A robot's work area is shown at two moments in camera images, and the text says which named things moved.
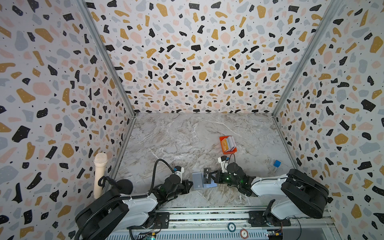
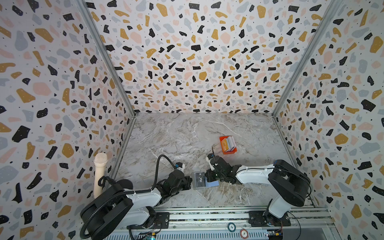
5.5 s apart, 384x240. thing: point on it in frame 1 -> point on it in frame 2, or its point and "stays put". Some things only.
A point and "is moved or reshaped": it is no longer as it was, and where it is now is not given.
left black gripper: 185,186 stays put
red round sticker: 244,233 stays put
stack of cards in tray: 228,144 stays put
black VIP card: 207,177 is moved or reshaped
